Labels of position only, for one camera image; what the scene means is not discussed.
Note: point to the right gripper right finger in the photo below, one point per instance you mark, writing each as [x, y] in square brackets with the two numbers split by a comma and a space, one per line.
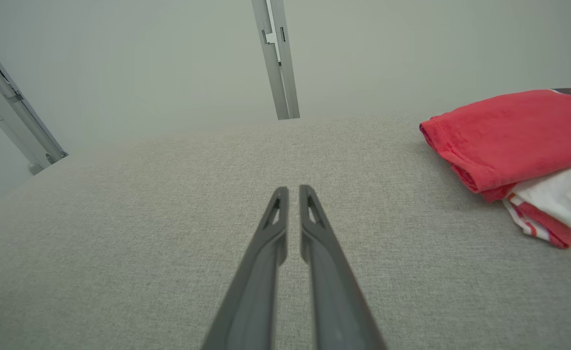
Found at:
[336, 301]

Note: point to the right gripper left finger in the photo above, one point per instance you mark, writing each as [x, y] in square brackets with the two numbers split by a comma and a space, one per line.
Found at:
[251, 301]

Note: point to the red Bulls print shorts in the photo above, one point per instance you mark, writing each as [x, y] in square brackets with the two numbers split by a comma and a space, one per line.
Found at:
[552, 228]

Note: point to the red white-sleeved t-shirt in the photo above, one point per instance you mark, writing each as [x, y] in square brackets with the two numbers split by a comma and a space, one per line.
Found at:
[509, 136]

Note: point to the grey fabric sofa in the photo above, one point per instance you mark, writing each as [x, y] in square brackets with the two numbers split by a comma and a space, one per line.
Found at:
[120, 243]

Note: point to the grey partition frame post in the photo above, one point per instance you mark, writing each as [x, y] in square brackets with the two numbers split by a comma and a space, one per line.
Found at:
[274, 78]
[289, 78]

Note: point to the slanted grey partition post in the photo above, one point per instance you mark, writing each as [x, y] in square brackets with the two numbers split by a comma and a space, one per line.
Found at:
[27, 129]

